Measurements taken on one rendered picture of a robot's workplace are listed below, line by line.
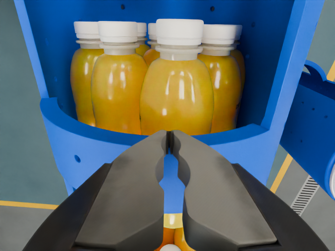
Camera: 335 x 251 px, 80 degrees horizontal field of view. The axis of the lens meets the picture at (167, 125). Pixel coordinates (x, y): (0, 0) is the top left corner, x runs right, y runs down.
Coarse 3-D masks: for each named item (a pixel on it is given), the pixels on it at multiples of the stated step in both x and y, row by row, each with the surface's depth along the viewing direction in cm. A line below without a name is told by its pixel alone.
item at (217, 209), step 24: (192, 144) 11; (192, 168) 9; (216, 168) 9; (192, 192) 8; (216, 192) 8; (240, 192) 8; (192, 216) 7; (216, 216) 7; (240, 216) 7; (192, 240) 7; (216, 240) 7; (240, 240) 6; (264, 240) 6
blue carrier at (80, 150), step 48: (48, 0) 23; (96, 0) 29; (144, 0) 33; (192, 0) 33; (240, 0) 29; (288, 0) 22; (48, 48) 23; (240, 48) 31; (288, 48) 14; (48, 96) 22; (288, 96) 16; (96, 144) 14; (240, 144) 15
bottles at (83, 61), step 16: (80, 32) 24; (96, 32) 24; (144, 32) 30; (240, 32) 27; (80, 48) 25; (96, 48) 25; (144, 48) 30; (80, 64) 24; (240, 64) 27; (80, 80) 25; (80, 96) 26; (80, 112) 27
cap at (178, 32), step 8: (160, 24) 16; (168, 24) 15; (176, 24) 15; (184, 24) 15; (192, 24) 15; (200, 24) 16; (160, 32) 16; (168, 32) 15; (176, 32) 15; (184, 32) 15; (192, 32) 15; (200, 32) 16; (160, 40) 16; (168, 40) 16; (176, 40) 15; (184, 40) 15; (192, 40) 16; (200, 40) 16
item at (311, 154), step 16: (304, 80) 88; (320, 80) 76; (304, 96) 53; (320, 96) 49; (304, 112) 50; (320, 112) 46; (288, 128) 55; (304, 128) 49; (320, 128) 45; (288, 144) 57; (304, 144) 49; (320, 144) 44; (304, 160) 50; (320, 160) 44; (320, 176) 45
